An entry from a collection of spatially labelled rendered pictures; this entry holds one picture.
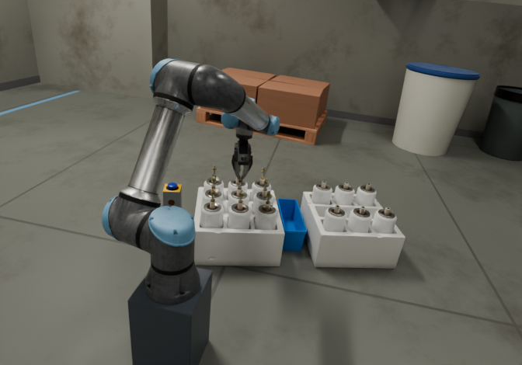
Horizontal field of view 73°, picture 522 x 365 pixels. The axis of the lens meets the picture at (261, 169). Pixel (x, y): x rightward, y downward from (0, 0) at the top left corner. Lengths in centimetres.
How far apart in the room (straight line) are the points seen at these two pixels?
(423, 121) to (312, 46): 143
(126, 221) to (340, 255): 100
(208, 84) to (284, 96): 211
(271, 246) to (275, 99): 176
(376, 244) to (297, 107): 167
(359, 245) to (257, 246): 46
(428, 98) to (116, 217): 276
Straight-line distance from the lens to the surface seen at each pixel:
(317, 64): 400
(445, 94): 329
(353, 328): 147
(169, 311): 102
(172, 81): 102
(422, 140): 339
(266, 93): 308
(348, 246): 164
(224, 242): 153
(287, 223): 192
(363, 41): 399
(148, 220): 95
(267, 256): 159
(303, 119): 307
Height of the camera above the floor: 104
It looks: 25 degrees down
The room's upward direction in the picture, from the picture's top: 6 degrees clockwise
